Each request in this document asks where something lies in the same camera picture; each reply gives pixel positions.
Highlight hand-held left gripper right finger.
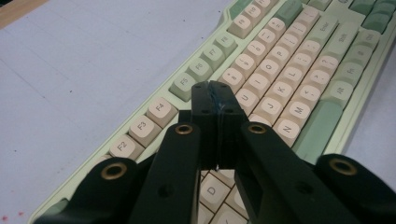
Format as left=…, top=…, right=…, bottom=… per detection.
left=208, top=79, right=250, bottom=171

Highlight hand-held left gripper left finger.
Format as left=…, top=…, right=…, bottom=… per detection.
left=178, top=80, right=219, bottom=171

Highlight green and cream keyboard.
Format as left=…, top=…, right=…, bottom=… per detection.
left=27, top=0, right=396, bottom=224

